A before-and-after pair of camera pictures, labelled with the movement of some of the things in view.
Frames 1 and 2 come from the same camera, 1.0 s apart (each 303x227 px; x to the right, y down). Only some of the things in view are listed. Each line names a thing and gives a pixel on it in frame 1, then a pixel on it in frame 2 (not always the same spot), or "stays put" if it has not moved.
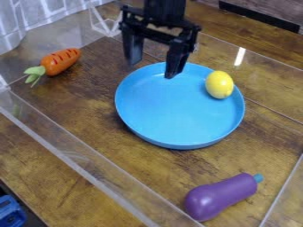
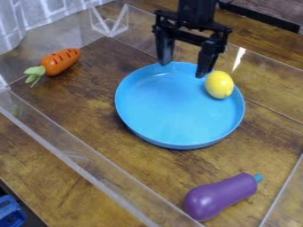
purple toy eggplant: (209, 199) stays put
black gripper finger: (134, 45) → (165, 43)
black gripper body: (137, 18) → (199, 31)
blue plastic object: (13, 215) stays put
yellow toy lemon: (219, 84) stays put
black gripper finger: (178, 54) → (210, 51)
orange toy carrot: (53, 63) stays put
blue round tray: (173, 112) stays put
